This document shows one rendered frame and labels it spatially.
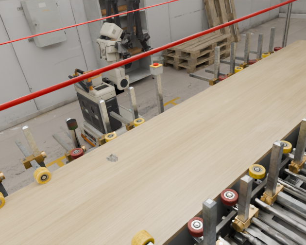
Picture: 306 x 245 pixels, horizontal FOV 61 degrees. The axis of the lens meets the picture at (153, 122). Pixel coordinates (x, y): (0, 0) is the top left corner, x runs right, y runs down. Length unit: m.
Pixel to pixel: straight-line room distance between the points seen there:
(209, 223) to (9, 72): 3.75
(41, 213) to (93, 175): 0.32
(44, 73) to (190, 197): 3.54
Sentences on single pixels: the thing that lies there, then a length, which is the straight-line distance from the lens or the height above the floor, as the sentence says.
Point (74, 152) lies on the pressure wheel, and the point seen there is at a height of 0.90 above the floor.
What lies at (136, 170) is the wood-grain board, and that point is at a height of 0.90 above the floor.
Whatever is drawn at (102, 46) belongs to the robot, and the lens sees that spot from 2.99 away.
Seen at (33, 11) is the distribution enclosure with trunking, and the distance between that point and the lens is 4.07.
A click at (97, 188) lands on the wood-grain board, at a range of 1.45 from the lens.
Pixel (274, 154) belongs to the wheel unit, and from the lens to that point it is 1.29.
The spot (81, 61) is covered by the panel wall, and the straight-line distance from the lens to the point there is 4.65.
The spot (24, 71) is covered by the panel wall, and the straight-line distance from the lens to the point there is 4.35.
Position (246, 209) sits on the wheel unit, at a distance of 1.24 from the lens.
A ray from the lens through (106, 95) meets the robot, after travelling 2.81.
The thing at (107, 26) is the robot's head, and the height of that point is 1.36.
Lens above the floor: 1.88
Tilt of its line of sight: 31 degrees down
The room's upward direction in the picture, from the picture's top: 8 degrees counter-clockwise
